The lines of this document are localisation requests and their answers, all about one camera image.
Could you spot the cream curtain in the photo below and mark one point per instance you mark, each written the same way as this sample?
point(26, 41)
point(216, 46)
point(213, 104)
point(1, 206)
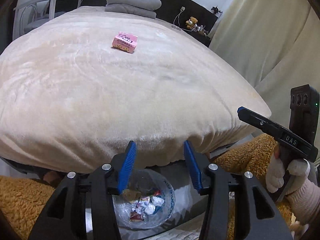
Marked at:
point(274, 45)

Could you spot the brown paper bag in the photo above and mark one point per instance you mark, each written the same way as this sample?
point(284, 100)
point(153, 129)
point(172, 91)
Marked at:
point(131, 195)

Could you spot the white desk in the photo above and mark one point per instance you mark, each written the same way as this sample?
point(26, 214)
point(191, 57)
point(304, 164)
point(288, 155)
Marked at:
point(19, 9)

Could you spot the folded grey duvet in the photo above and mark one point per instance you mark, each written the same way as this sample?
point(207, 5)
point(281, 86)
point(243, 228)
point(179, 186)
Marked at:
point(144, 8)

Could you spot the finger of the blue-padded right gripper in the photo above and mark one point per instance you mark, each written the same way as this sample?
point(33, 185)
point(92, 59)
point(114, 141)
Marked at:
point(258, 121)

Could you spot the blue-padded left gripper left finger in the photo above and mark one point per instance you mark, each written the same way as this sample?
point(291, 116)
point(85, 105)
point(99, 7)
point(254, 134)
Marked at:
point(81, 207)

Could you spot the small teddy bear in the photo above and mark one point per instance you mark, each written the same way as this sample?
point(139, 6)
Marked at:
point(191, 24)

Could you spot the beige plush bed blanket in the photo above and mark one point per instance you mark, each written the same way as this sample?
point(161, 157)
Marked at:
point(71, 101)

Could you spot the pink cookie box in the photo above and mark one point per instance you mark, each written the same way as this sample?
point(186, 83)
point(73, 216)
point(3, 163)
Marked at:
point(125, 42)

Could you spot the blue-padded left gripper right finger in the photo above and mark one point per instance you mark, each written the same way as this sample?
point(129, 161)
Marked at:
point(256, 215)

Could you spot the white paper packet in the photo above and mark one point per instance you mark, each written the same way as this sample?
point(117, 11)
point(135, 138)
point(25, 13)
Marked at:
point(148, 205)

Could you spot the red snack wrapper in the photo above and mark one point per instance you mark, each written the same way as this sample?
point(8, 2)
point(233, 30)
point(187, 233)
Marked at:
point(136, 217)

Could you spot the brown fluffy rug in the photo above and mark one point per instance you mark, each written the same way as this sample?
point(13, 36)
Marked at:
point(22, 199)

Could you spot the trash bin with clear liner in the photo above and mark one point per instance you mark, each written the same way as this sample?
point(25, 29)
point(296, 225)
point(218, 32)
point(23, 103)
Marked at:
point(178, 218)

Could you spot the white chair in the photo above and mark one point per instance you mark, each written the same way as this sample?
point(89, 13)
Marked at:
point(33, 16)

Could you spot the black tracker camera right gripper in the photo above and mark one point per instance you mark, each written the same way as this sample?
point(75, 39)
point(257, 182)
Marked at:
point(304, 105)

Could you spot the black plant figurine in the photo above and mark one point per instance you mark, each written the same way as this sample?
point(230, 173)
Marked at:
point(216, 11)

